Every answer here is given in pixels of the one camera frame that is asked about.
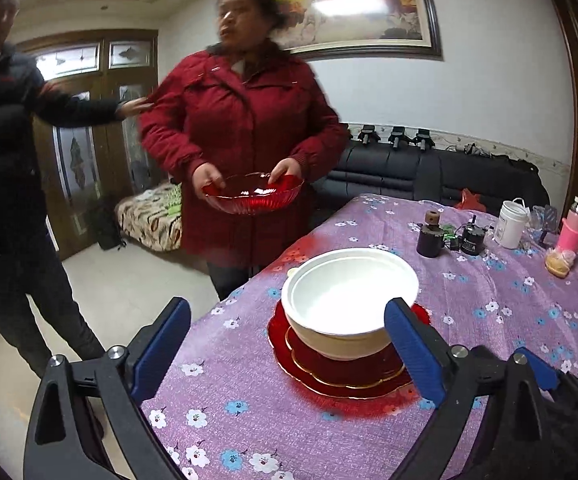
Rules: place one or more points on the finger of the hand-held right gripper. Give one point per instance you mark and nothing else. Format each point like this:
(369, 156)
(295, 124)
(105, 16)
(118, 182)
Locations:
(544, 372)

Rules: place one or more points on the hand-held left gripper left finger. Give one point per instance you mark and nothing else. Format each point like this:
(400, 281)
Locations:
(161, 350)

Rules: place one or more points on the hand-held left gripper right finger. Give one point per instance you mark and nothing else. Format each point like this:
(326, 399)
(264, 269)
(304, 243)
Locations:
(414, 355)

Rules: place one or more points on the large cream plastic bowl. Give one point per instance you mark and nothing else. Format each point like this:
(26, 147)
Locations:
(339, 345)

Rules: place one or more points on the purple floral tablecloth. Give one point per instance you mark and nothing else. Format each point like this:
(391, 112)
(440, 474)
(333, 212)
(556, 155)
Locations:
(494, 335)

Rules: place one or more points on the bag of bread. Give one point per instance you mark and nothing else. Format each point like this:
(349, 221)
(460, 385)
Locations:
(559, 262)

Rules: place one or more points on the black cylinder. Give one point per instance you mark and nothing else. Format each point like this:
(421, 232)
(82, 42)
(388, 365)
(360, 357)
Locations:
(429, 242)

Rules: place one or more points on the green circuit part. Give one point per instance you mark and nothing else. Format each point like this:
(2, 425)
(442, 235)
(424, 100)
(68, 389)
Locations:
(449, 235)

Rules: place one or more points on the black motor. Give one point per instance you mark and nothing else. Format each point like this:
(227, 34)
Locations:
(470, 240)

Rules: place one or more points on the black bag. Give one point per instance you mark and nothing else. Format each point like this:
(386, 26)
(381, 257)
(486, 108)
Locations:
(108, 227)

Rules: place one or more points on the brown spool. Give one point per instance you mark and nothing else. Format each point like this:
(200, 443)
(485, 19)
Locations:
(433, 217)

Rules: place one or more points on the pink sleeved bottle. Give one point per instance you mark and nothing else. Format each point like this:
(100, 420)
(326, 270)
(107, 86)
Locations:
(571, 227)

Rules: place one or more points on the white plastic jar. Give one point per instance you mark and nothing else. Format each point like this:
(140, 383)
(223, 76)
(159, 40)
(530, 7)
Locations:
(511, 222)

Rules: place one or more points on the red bag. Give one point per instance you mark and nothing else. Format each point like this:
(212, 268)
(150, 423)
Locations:
(471, 200)

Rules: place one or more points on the red glass bowl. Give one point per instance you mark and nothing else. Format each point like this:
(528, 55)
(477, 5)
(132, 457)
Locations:
(254, 200)

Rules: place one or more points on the black leather sofa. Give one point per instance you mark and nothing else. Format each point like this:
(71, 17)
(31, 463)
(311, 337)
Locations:
(394, 170)

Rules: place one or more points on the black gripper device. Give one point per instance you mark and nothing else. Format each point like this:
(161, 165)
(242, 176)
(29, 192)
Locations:
(369, 135)
(398, 137)
(423, 139)

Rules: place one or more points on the wooden glass-paned door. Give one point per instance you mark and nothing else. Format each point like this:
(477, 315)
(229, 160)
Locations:
(79, 55)

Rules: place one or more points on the framed painting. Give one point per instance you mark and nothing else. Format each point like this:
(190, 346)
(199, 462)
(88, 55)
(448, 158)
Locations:
(349, 5)

